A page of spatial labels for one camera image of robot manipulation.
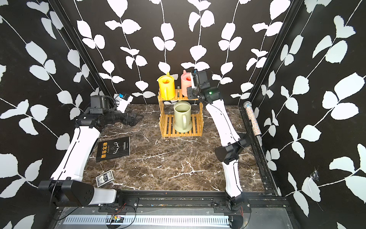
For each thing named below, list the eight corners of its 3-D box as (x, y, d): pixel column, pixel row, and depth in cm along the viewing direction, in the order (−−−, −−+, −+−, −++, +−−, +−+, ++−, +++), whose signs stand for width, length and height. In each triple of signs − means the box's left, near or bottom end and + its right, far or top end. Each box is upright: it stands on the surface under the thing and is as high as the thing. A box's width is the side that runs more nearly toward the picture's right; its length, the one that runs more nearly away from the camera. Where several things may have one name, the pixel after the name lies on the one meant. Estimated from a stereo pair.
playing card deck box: (98, 187, 81) (96, 186, 80) (97, 178, 84) (95, 177, 83) (114, 179, 84) (112, 178, 82) (112, 171, 87) (111, 169, 86)
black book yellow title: (96, 162, 91) (94, 161, 89) (99, 144, 99) (97, 142, 98) (130, 155, 94) (129, 153, 93) (130, 137, 103) (129, 135, 101)
